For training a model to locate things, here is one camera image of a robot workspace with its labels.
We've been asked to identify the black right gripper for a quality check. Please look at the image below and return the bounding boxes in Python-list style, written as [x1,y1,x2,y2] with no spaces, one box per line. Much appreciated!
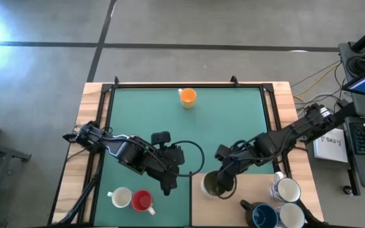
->
[217,151,253,193]

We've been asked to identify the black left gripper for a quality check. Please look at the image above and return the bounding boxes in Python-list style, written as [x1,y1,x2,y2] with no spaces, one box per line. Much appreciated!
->
[147,146,186,196]

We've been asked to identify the white mug green inside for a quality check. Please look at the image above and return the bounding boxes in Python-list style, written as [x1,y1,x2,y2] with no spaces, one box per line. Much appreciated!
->
[200,170,237,200]

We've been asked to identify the dark blue mug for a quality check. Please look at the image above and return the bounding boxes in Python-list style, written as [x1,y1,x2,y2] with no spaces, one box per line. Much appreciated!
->
[240,199,279,228]

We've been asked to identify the blue floral white mug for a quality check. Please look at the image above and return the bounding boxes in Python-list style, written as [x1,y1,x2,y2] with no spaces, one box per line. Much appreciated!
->
[270,172,302,203]

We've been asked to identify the striped white mug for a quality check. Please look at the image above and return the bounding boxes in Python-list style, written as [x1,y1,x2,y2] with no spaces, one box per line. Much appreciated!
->
[276,202,306,228]

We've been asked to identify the raised wooden shelf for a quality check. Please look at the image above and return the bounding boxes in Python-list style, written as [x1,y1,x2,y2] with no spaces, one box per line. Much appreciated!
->
[190,172,297,227]

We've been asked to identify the plain white mug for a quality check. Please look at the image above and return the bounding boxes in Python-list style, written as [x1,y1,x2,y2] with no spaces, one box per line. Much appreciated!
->
[106,186,133,209]

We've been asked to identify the green table mat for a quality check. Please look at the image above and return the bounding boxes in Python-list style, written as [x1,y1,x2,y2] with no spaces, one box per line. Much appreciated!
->
[93,87,277,227]

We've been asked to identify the orange mug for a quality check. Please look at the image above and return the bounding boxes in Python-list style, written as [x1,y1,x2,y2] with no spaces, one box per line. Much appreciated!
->
[177,87,198,110]

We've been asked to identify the white paper sheet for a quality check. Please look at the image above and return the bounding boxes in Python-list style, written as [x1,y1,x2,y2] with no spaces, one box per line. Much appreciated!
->
[312,128,349,164]

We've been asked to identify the black diagonal stand strut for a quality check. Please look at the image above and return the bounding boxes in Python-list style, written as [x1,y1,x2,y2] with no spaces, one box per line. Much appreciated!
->
[331,101,356,126]

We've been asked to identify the grey metal stand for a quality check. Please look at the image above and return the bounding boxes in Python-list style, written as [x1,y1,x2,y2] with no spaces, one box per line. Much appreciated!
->
[0,136,32,163]

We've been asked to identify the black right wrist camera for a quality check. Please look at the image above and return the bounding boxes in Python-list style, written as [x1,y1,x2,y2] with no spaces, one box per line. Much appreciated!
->
[214,144,231,160]

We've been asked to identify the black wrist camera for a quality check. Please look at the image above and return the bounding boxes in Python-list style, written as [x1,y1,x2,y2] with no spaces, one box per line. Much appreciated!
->
[150,131,172,147]
[214,144,231,160]

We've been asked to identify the red mug white handle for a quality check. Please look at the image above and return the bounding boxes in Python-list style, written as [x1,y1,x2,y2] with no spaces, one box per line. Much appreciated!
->
[131,189,157,217]

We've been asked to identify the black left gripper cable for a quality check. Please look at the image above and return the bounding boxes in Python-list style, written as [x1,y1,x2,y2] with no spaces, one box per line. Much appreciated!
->
[169,140,206,178]

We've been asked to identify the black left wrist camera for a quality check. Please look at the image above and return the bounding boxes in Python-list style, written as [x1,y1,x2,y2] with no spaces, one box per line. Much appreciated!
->
[150,131,172,147]

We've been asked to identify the black aluminium table frame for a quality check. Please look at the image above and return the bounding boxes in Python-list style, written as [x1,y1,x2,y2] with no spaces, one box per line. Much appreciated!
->
[48,75,326,228]

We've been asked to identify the yellow floor cable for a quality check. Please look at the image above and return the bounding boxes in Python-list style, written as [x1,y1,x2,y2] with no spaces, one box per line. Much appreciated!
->
[291,61,342,99]

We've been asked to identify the coiled black cable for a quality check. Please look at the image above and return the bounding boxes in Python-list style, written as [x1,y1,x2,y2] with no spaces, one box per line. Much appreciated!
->
[345,54,365,77]

